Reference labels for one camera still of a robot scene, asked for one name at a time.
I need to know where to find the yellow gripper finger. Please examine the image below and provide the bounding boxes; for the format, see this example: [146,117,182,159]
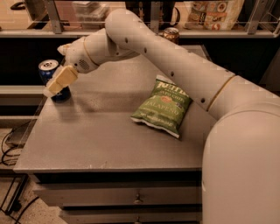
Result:
[43,66,78,97]
[57,44,71,56]

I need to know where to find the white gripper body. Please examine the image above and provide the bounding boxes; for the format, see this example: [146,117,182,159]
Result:
[65,36,99,74]

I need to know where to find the blue pepsi can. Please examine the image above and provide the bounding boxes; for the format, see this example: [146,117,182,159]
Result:
[38,59,71,103]

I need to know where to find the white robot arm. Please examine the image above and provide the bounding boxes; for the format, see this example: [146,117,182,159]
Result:
[44,9,280,224]

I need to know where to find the gold soda can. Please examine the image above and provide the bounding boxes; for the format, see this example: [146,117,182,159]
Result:
[163,27,179,44]

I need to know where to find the clear plastic container on shelf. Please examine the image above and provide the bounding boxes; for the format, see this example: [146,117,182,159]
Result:
[72,1,109,29]

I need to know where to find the black object on shelf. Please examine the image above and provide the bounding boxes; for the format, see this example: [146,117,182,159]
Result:
[125,0,180,30]

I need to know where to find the grey drawer cabinet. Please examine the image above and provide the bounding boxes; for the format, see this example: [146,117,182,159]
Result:
[14,56,215,211]

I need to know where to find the green jalapeno chips bag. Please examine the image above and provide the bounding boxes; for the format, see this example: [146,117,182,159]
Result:
[130,75,192,138]

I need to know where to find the lower drawer with knob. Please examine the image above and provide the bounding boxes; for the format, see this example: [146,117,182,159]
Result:
[59,206,202,224]

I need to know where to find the drawer with knob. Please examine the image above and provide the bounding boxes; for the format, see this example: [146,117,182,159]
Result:
[34,181,202,207]
[59,206,202,224]

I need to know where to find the colourful snack bag on shelf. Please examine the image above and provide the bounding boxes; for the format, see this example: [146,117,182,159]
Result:
[184,0,245,31]

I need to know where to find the upper drawer with knob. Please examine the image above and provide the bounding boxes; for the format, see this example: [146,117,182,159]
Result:
[34,181,202,207]

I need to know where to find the grey metal shelf rail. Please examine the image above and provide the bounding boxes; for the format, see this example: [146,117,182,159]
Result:
[0,0,279,39]

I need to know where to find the black cables on left floor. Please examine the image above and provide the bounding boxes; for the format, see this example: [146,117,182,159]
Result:
[0,121,39,224]

